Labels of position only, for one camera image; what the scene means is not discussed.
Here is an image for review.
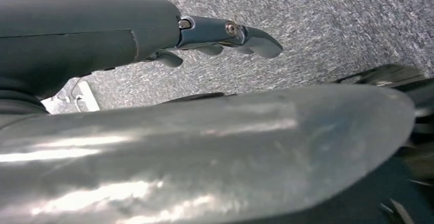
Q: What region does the silver robot body shell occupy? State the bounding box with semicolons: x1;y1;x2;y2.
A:
0;84;416;224

